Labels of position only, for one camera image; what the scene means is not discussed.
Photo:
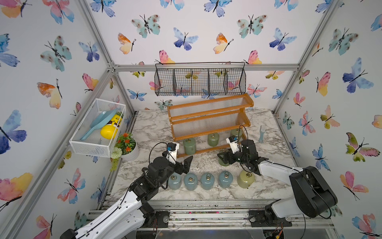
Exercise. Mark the yellow mustard bottle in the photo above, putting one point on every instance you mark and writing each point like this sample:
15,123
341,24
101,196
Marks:
109,131

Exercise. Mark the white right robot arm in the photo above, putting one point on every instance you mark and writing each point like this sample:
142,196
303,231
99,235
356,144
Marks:
312,195

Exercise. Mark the potted orange flower plant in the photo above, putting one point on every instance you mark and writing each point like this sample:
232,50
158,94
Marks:
126,148

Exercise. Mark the white mesh wall basket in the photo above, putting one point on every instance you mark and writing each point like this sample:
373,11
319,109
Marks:
95,144

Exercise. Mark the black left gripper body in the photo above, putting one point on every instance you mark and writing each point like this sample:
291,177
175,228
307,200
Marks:
170,169

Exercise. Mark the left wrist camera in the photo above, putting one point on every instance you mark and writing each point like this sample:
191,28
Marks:
172,149

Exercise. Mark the light blue dustpan scoop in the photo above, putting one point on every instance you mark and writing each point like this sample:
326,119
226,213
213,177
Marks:
99,122

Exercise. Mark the black wire wall basket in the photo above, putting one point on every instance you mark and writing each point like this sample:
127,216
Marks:
200,79

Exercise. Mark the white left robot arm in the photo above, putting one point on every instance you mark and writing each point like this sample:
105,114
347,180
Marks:
132,210

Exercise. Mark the orange wooden three-tier shelf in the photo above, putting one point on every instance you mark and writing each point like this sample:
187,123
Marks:
199,119

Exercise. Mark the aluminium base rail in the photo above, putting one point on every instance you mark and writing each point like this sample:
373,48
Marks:
219,214

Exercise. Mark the small green canister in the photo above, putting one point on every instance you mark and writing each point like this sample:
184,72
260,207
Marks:
213,139
238,132

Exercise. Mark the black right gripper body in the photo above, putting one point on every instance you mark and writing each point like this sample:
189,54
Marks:
241,159

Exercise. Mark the yellow-green canister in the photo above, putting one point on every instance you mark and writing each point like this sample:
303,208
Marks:
245,179

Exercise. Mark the blue canister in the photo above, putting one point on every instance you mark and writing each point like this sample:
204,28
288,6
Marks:
191,181
175,181
225,179
207,181

